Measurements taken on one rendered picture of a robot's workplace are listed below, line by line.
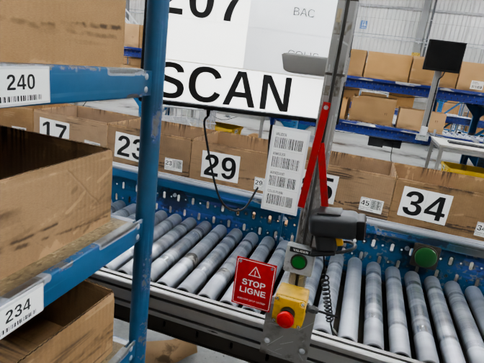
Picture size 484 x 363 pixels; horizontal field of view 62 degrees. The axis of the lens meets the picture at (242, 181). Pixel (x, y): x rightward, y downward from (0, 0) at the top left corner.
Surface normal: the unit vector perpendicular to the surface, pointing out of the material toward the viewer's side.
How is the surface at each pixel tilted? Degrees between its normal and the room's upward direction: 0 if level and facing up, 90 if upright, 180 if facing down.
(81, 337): 90
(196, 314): 90
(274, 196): 90
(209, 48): 86
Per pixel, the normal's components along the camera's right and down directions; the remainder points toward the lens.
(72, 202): 0.95, 0.21
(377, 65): -0.28, 0.23
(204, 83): 0.05, 0.22
